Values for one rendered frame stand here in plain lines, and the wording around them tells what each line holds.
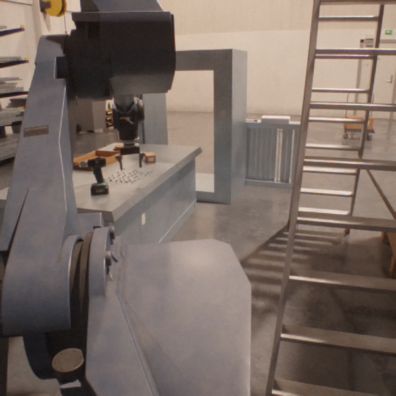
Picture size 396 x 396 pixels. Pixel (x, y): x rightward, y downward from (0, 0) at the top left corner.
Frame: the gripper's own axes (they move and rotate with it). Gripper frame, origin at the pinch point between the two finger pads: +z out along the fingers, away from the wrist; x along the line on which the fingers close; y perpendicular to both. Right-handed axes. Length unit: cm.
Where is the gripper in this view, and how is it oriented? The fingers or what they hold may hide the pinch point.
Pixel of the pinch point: (131, 165)
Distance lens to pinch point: 247.0
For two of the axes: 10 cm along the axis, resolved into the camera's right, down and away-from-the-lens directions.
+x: 9.3, -1.5, 3.4
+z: 0.2, 9.4, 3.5
